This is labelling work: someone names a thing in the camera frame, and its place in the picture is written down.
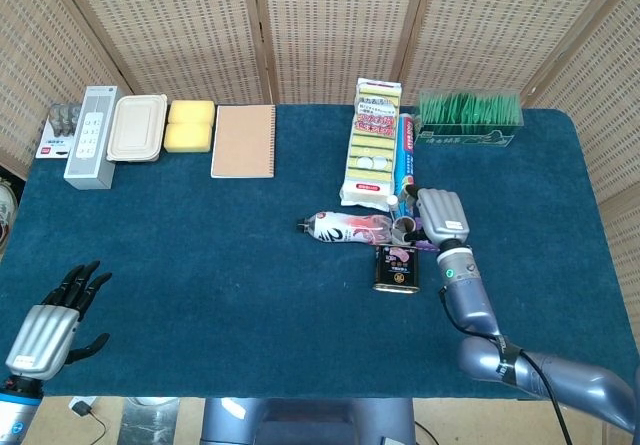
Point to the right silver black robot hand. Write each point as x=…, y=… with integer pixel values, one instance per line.
x=442, y=215

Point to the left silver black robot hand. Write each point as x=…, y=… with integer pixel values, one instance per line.
x=40, y=335

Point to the clear test tube white cap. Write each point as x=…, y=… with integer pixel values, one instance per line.
x=393, y=203

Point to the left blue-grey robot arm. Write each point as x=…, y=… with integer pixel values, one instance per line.
x=15, y=410

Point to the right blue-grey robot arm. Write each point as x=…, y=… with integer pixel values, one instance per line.
x=470, y=305

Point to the purple cardboard box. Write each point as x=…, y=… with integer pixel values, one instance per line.
x=429, y=245

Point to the white paper roll cardboard core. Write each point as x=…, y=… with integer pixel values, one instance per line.
x=400, y=235

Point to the blue cling film box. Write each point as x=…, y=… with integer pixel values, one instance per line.
x=406, y=155

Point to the black gold luncheon meat can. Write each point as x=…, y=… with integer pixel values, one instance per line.
x=396, y=270

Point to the yellow snack bag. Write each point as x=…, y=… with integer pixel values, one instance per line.
x=372, y=140

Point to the plastic bottle white red label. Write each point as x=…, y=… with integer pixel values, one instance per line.
x=340, y=230

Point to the clear box green tea bags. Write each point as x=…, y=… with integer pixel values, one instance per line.
x=470, y=115

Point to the decorated round object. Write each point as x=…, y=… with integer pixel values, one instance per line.
x=6, y=210

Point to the blue carpet table cover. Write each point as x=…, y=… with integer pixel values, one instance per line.
x=225, y=290

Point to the battery blister pack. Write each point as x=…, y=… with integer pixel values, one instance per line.
x=55, y=135

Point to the grey power strip box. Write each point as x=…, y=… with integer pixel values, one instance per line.
x=91, y=140

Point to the kraft spiral notebook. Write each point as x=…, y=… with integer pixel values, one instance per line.
x=244, y=140

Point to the woven wooden folding screen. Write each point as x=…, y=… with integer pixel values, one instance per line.
x=320, y=25

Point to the beige lidded food container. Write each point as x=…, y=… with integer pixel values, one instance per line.
x=136, y=127

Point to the blue-grey robot torso base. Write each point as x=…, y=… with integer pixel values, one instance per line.
x=310, y=422

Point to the yellow sponge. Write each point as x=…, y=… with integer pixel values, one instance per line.
x=187, y=137
x=191, y=112

